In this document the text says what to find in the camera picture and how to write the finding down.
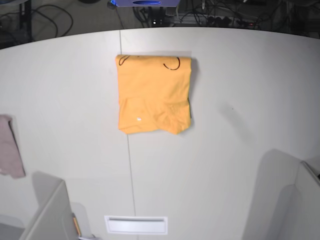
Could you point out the grey bin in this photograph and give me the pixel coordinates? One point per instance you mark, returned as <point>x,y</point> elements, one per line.
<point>35,207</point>
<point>301,220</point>

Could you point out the grey left bin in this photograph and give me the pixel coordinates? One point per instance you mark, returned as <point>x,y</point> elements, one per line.
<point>35,207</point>

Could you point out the yellow T-shirt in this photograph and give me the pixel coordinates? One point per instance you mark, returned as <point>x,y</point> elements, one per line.
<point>153,93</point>

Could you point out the purple base unit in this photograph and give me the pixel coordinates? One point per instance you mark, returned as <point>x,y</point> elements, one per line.
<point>146,3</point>

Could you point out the orange pencil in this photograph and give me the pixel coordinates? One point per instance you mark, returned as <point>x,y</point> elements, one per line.
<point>77,227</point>

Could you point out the pink folded cloth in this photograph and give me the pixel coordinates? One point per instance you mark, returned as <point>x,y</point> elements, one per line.
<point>10,158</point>

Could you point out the grey right bin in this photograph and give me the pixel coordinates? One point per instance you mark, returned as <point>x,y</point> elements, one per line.
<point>301,220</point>

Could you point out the white table label plate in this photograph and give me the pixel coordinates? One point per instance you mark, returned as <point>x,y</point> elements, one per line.
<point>136,225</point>

